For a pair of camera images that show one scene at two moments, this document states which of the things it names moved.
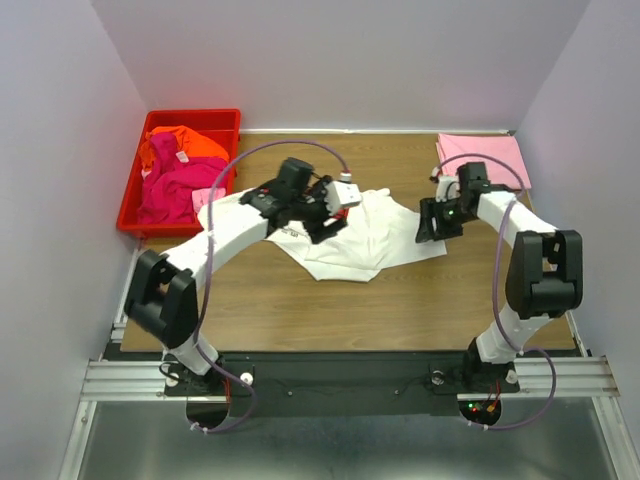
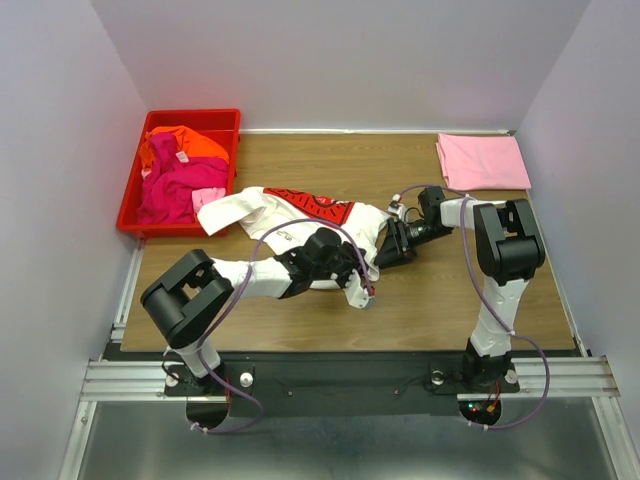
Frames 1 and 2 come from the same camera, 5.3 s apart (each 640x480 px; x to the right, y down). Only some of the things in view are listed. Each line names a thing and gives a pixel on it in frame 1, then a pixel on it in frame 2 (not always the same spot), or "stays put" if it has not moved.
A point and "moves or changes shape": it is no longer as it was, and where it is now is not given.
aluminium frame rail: x=576 y=373 stays put
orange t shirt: x=191 y=143 stays put
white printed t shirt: x=381 y=232 moves or changes shape
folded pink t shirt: x=498 y=145 stays put
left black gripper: x=316 y=218 to x=345 y=263
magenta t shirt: x=167 y=196 stays put
